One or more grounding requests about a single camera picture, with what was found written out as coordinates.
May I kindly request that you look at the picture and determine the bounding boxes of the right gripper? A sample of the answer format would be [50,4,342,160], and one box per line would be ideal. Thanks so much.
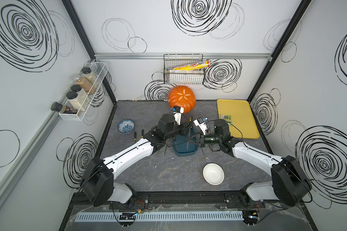
[185,131,222,148]

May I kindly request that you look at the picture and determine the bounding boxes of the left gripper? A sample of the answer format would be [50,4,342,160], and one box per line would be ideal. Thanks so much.
[163,120,192,141]

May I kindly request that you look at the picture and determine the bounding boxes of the teal storage box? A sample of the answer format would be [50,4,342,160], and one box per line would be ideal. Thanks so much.
[173,128,198,157]

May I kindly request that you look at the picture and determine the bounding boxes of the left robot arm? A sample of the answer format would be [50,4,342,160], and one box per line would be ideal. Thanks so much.
[80,114,192,207]

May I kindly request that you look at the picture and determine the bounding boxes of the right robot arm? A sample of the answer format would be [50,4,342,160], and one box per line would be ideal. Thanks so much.
[193,118,312,207]

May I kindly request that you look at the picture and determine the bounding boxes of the orange pumpkin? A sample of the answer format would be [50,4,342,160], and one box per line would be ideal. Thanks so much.
[168,86,196,114]

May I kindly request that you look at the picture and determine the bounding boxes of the green snack packet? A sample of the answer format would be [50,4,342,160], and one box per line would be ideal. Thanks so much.
[220,115,232,123]

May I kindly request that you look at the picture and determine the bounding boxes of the yellow tray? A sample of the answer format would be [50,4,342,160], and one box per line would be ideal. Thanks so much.
[217,99,260,139]

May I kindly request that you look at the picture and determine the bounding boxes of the blue white patterned bowl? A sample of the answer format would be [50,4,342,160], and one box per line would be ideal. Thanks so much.
[117,119,135,134]

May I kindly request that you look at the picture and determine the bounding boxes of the yellow tube package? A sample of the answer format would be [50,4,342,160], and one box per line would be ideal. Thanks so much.
[170,61,210,71]

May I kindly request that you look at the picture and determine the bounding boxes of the spice jar brown powder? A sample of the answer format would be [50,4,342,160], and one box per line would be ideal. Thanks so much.
[73,76,95,95]

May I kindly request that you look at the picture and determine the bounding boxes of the spice jar cream powder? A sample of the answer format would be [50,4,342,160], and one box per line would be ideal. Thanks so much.
[66,90,87,112]

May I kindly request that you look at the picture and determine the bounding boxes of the spice jar green herbs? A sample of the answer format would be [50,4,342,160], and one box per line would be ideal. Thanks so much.
[81,67,97,85]

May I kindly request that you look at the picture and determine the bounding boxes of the spice jar white powder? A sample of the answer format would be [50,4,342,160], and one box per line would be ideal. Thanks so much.
[70,84,90,104]

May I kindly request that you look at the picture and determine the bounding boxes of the dark pepper grinder jar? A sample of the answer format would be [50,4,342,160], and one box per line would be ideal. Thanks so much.
[51,102,78,115]

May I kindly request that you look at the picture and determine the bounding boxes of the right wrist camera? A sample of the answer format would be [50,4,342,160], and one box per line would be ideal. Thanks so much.
[193,117,208,135]

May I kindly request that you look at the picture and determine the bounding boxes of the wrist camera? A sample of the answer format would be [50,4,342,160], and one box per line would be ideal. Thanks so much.
[193,117,208,135]
[172,106,184,125]

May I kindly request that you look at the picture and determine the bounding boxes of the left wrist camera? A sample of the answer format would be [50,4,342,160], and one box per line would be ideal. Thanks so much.
[172,106,184,125]

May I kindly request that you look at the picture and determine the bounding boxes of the black wire basket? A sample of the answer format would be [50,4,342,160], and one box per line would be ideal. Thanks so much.
[163,54,205,85]

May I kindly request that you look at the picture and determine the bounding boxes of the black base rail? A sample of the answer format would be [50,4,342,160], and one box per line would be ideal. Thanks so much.
[70,190,301,209]

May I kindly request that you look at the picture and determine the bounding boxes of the grey slotted cable duct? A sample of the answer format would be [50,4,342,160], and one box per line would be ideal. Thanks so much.
[74,211,244,222]

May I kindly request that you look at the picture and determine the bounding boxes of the clear wall shelf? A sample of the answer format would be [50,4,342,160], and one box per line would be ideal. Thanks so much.
[59,62,109,125]

